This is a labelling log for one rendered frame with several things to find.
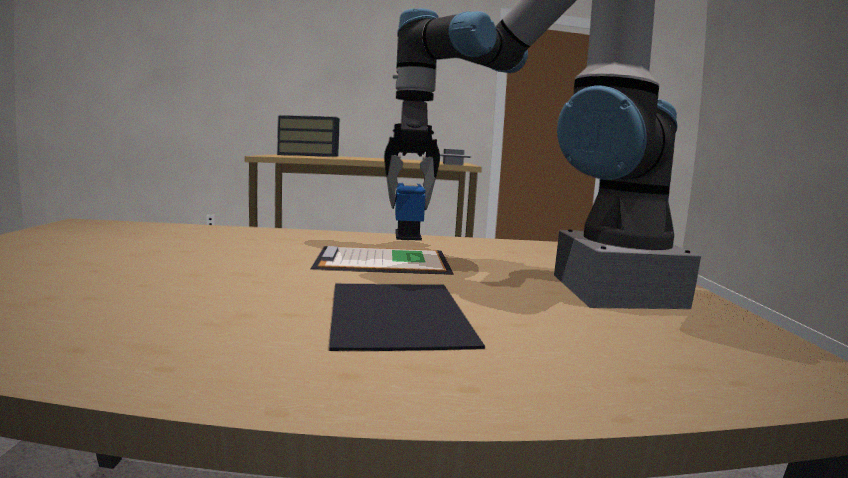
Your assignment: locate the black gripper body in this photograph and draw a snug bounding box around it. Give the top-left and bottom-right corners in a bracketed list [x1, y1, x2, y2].
[393, 90, 434, 157]

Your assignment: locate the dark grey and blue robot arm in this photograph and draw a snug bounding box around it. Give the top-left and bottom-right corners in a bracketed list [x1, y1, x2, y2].
[393, 0, 677, 250]

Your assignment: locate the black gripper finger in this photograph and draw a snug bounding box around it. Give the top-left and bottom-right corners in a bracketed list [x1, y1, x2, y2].
[384, 137, 403, 209]
[420, 139, 440, 210]

